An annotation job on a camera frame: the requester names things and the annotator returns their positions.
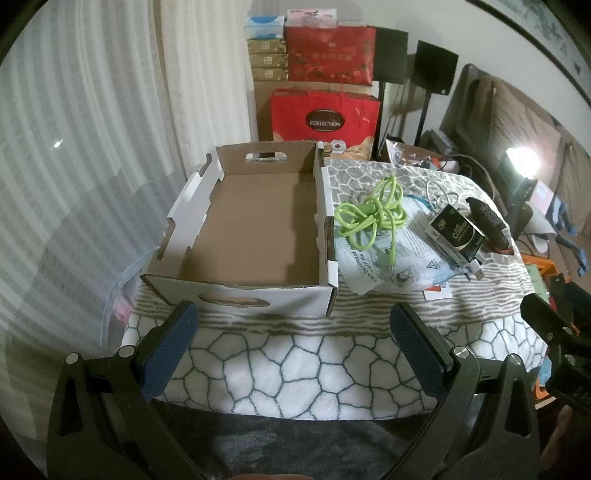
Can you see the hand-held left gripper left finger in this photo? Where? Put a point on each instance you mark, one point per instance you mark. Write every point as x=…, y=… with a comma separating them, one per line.
x=171, y=350

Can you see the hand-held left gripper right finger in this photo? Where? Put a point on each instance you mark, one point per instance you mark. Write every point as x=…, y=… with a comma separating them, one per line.
x=415, y=350

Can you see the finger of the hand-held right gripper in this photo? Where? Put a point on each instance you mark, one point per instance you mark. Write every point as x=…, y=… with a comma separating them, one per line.
x=575, y=302
x=547, y=321

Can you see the face mask packet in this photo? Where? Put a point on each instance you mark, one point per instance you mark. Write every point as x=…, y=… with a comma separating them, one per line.
x=406, y=274

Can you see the black pouch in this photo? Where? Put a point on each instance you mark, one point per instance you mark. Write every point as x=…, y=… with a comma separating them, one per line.
x=489, y=221

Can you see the black printed box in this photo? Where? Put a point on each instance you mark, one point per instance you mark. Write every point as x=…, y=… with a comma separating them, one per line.
x=455, y=233

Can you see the white and brown cardboard box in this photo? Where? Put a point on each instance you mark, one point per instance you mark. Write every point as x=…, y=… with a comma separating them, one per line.
x=254, y=221

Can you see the white red card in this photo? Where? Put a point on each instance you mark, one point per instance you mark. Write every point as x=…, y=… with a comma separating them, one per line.
x=438, y=293

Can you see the clear zip bag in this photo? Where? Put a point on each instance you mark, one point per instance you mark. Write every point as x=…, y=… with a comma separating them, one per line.
x=117, y=300

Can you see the silver usb plug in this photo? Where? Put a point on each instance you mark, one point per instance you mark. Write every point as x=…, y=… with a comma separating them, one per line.
x=475, y=271

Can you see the patterned fleece blanket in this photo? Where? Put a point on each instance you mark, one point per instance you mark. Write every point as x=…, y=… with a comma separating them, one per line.
x=300, y=364

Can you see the black desk lamp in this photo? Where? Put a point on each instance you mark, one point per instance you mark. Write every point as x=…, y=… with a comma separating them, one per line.
x=519, y=194

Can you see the dark grey blanket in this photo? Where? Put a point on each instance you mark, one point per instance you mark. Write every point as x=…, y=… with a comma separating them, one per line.
x=286, y=443

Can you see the clear plastic bag of parts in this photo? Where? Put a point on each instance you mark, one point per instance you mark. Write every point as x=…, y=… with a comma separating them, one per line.
x=411, y=152

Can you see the brown padded sofa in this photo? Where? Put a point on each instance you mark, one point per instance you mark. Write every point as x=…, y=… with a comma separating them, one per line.
x=508, y=115

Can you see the white sheer curtain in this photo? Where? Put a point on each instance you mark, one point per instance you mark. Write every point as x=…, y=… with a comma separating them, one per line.
x=92, y=161

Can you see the black speaker stand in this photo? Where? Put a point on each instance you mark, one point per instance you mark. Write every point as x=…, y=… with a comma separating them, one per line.
x=382, y=120
x=423, y=117

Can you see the red gift bag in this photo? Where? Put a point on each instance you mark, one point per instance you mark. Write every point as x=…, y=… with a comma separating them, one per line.
x=323, y=108

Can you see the black speaker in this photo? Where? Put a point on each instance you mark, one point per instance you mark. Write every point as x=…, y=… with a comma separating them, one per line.
x=435, y=67
x=390, y=55

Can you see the gold box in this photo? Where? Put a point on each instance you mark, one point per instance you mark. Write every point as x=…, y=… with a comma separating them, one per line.
x=267, y=46
x=270, y=74

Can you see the stack of gold boxes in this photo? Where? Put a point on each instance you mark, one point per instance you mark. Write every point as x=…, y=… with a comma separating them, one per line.
x=268, y=61

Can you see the red gift box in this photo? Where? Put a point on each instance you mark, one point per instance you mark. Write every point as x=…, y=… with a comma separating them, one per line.
x=328, y=50

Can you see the blue tissue pack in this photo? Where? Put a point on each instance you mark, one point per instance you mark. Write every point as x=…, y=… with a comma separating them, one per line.
x=265, y=27

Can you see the pink tissue pack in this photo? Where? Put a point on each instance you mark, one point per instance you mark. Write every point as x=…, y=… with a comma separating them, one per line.
x=310, y=17

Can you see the framed wall picture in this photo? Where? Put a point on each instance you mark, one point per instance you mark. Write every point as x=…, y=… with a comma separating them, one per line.
x=554, y=32

